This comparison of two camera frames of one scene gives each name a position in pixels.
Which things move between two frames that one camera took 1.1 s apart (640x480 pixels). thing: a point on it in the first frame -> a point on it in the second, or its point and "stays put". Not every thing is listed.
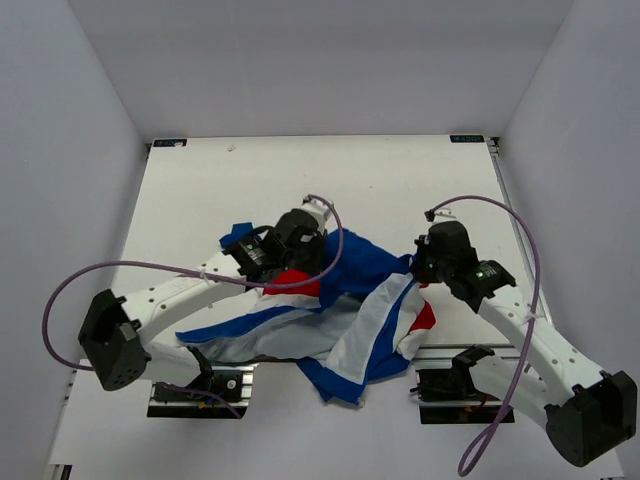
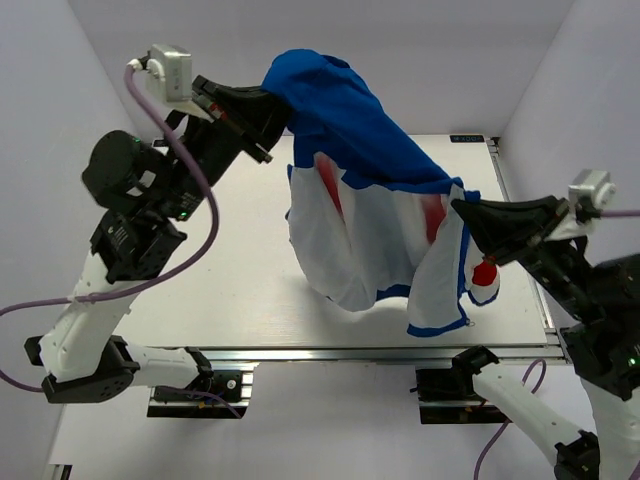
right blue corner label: [466, 138] stays put
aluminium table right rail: [495, 145] stays put
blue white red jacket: [365, 312] -> [371, 211]
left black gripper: [317, 240] -> [251, 112]
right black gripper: [424, 245] -> [506, 228]
